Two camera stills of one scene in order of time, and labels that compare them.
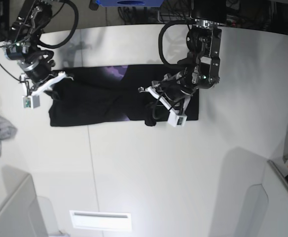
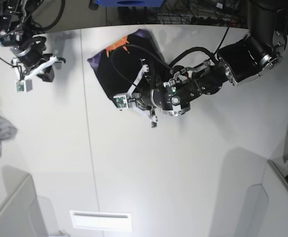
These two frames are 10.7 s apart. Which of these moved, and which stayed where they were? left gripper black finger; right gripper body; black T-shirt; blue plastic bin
Moved: left gripper black finger; black T-shirt; right gripper body
Stayed: blue plastic bin
